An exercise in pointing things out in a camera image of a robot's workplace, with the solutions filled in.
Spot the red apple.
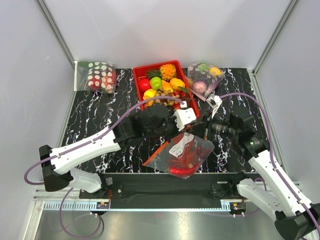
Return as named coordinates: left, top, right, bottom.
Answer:
left=138, top=78, right=152, bottom=93

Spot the orange pineapple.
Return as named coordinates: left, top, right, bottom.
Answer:
left=159, top=63, right=177, bottom=82

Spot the purple onion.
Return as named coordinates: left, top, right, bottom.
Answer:
left=193, top=81, right=207, bottom=94

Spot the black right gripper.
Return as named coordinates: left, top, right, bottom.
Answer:
left=186, top=109, right=240, bottom=141

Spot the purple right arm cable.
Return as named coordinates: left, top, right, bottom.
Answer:
left=202, top=92, right=320, bottom=232

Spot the green apple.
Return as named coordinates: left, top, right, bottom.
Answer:
left=149, top=76, right=163, bottom=91

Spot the red chili pepper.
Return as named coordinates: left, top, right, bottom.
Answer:
left=169, top=166, right=198, bottom=175

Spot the spotted bag with vegetables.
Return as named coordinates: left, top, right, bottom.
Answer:
left=186, top=62, right=225, bottom=101

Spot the yellow pepper left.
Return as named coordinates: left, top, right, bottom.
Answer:
left=142, top=88, right=157, bottom=100

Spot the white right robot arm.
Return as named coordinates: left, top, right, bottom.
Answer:
left=200, top=112, right=320, bottom=240

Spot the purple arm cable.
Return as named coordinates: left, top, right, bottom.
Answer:
left=23, top=95, right=187, bottom=238
left=202, top=92, right=320, bottom=232

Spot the lychee and longan bunch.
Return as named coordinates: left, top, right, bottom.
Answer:
left=154, top=90, right=194, bottom=110

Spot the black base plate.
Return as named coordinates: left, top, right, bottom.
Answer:
left=79, top=173, right=243, bottom=212

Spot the spotted bag with red fruit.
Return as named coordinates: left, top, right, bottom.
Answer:
left=73, top=61, right=117, bottom=94

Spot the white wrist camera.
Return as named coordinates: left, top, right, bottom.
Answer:
left=206, top=93, right=222, bottom=119
left=173, top=108, right=197, bottom=132

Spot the red plastic bin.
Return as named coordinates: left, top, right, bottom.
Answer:
left=133, top=60, right=200, bottom=118

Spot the clear zip top bag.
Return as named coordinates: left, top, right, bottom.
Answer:
left=143, top=132, right=215, bottom=179

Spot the aluminium front rail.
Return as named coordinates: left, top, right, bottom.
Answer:
left=34, top=181, right=247, bottom=214

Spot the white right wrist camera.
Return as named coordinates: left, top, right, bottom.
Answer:
left=206, top=93, right=222, bottom=119

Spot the red plastic lobster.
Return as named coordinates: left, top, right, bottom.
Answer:
left=167, top=140, right=207, bottom=173

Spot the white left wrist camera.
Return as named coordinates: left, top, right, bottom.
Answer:
left=173, top=108, right=197, bottom=132

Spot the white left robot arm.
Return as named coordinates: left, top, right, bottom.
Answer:
left=39, top=103, right=197, bottom=198

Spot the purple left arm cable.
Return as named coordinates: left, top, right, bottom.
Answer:
left=23, top=95, right=187, bottom=238

